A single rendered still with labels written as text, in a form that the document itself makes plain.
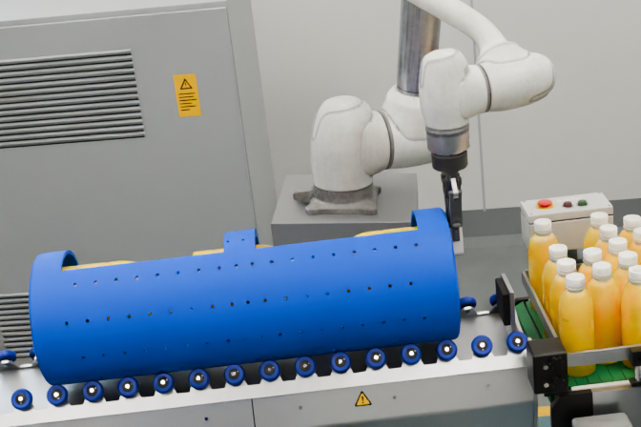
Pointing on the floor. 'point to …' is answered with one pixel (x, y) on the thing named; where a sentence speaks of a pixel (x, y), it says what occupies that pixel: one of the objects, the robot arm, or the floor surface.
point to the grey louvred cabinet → (127, 128)
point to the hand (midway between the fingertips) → (455, 238)
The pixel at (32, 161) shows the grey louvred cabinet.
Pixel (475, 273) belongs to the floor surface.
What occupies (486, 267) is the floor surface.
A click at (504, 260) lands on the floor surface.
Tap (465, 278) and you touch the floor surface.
